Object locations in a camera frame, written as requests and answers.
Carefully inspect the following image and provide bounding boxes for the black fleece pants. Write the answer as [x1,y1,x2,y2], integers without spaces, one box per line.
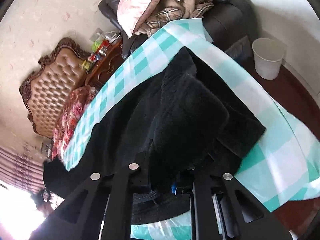
[43,46,266,225]

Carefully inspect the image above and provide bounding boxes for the teal white checkered sheet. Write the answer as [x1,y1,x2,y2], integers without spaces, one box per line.
[62,17,320,240]

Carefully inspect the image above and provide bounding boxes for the pink striped curtain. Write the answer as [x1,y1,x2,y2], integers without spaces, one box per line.
[1,144,48,193]

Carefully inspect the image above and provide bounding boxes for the red floral quilt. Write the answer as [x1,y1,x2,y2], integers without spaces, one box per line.
[50,85,98,160]

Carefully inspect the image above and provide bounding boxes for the tufted leather wooden headboard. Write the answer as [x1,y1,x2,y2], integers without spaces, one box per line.
[19,37,90,139]

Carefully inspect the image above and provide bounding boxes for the carved wooden nightstand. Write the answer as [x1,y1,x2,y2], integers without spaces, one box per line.
[84,38,124,90]

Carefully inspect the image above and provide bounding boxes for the yellow lidded jar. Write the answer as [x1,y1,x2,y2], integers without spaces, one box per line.
[82,60,94,72]

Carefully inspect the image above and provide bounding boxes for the white plastic waste bin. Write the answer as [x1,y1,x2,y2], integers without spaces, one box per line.
[252,37,284,80]

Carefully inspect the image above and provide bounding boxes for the green crumpled bag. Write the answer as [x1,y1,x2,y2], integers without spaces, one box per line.
[92,40,102,53]

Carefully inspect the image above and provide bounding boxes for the black leather armchair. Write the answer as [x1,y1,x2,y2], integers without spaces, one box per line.
[98,0,258,63]

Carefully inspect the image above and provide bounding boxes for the plaid beige blanket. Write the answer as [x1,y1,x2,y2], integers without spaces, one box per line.
[135,0,214,37]

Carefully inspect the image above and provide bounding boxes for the large pink floral pillow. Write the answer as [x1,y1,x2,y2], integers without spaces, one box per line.
[117,0,160,38]

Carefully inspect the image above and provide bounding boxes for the white charger with cable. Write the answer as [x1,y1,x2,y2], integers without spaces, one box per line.
[102,30,121,44]

